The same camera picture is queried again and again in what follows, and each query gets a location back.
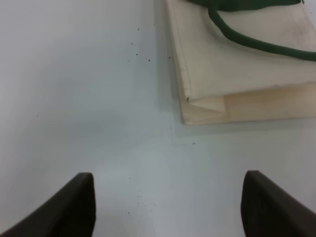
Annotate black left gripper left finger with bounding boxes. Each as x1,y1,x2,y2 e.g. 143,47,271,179
1,172,96,237

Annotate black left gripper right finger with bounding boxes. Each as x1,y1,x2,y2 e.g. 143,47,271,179
241,170,316,237

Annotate white linen bag green handles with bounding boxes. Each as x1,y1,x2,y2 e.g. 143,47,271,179
165,0,316,125

